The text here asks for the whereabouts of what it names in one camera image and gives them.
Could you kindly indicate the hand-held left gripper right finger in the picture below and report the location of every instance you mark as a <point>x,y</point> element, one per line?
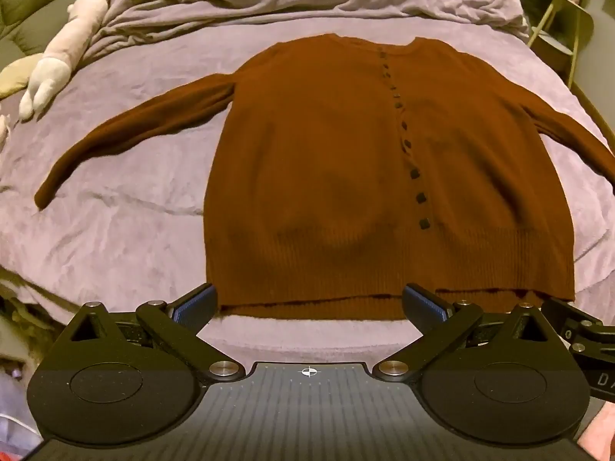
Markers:
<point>424,305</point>

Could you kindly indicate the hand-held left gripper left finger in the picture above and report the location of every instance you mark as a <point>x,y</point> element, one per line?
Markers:
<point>196,303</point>

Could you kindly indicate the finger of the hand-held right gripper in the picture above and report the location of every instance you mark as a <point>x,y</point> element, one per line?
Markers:
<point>576,319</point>

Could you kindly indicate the brown knit cardigan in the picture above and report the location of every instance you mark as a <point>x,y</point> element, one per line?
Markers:
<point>312,153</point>

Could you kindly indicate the pale yellow pillow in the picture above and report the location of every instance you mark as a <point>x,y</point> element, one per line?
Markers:
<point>14,77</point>

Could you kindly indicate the white plush rabbit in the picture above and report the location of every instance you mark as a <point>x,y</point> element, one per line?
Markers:
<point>72,38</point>

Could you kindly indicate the gold side table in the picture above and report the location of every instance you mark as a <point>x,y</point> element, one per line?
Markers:
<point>576,9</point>

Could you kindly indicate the green sofa cushion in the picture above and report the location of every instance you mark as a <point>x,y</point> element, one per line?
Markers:
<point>29,7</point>

